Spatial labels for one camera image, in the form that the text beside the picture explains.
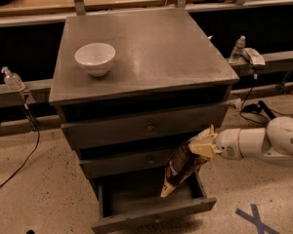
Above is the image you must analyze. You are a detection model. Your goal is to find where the black power adapter cable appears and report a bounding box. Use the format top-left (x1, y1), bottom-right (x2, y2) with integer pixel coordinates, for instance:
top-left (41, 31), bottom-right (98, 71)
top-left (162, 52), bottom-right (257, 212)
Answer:
top-left (239, 73), bottom-right (270, 126)

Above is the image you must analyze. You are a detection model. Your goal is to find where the black rolling stand leg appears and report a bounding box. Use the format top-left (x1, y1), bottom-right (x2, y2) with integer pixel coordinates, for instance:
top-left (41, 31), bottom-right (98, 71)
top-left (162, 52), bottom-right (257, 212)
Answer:
top-left (258, 100), bottom-right (276, 120)

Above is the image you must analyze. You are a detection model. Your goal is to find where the open bottom drawer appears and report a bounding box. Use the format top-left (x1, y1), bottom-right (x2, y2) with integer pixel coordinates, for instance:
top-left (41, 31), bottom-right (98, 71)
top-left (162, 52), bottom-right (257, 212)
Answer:
top-left (92, 167), bottom-right (217, 234)

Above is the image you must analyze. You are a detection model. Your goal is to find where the brown chip bag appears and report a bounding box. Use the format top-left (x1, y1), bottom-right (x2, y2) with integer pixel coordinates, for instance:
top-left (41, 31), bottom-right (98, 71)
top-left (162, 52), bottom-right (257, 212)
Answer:
top-left (160, 141), bottom-right (208, 198)

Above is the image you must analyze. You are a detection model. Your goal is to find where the white ceramic bowl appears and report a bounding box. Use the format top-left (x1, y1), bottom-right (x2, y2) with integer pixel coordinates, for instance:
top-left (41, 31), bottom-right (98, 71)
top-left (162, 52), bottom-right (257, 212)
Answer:
top-left (74, 43), bottom-right (116, 77)

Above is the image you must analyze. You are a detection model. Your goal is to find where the grey metal rail barrier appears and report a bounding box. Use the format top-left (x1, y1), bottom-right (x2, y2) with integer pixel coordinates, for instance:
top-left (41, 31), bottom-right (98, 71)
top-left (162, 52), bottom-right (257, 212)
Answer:
top-left (0, 0), bottom-right (293, 108)

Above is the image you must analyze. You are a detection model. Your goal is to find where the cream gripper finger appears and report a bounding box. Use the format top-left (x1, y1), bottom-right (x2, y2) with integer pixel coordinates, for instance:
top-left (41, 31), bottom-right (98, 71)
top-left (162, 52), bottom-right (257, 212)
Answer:
top-left (194, 125), bottom-right (218, 142)
top-left (188, 141), bottom-right (217, 158)

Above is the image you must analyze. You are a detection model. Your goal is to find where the grey drawer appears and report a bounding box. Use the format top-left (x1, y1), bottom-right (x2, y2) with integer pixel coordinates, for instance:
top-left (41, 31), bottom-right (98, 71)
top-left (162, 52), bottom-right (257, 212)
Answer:
top-left (62, 102), bottom-right (229, 149)
top-left (79, 138), bottom-right (185, 179)

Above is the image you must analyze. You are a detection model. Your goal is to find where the grey wooden drawer cabinet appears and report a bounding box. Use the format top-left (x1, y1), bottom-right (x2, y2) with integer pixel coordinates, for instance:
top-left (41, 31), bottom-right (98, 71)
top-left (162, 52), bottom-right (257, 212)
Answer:
top-left (48, 7), bottom-right (240, 234)

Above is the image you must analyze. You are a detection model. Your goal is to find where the black floor cable left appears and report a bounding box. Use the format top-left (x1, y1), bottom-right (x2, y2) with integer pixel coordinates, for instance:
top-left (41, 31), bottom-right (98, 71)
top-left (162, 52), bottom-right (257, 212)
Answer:
top-left (0, 102), bottom-right (41, 197)

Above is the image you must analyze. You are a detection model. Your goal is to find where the clear pump sanitizer bottle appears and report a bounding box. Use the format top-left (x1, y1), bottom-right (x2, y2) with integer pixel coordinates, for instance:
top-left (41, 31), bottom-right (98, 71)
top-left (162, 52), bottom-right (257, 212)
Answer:
top-left (1, 66), bottom-right (25, 92)

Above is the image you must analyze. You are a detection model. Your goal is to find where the blue tape cross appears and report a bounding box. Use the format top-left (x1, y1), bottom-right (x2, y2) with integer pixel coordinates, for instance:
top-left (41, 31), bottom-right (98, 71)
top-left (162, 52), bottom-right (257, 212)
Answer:
top-left (235, 204), bottom-right (280, 234)

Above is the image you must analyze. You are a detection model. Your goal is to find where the middle grey drawer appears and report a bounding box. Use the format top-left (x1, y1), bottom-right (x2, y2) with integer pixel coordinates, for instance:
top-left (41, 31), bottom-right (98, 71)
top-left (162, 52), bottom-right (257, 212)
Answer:
top-left (79, 138), bottom-right (185, 179)

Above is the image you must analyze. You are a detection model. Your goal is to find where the clear plastic water bottle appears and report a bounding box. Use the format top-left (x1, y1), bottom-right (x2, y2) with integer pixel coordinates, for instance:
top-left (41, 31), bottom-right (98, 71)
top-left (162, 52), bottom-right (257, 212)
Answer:
top-left (229, 36), bottom-right (246, 64)

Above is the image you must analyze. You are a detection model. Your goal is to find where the top grey drawer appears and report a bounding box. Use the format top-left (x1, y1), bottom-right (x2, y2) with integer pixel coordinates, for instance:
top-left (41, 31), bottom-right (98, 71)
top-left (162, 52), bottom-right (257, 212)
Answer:
top-left (62, 102), bottom-right (229, 149)

